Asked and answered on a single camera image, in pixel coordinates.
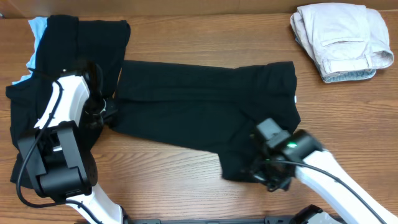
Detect black t-shirt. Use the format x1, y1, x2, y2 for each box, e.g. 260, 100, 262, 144
112, 61, 300, 182

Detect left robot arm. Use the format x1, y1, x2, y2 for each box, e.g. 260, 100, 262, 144
17, 61, 129, 223

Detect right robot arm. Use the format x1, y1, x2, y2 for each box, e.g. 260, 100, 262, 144
249, 118, 397, 224

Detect black polo shirt with logo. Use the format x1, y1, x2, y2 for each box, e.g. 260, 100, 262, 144
5, 14, 131, 190

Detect light blue garment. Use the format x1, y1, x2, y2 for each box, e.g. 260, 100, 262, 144
26, 17, 47, 69

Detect folded beige trousers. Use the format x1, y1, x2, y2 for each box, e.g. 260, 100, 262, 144
290, 2, 394, 77

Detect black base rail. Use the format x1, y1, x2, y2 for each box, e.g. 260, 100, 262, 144
125, 204, 346, 224

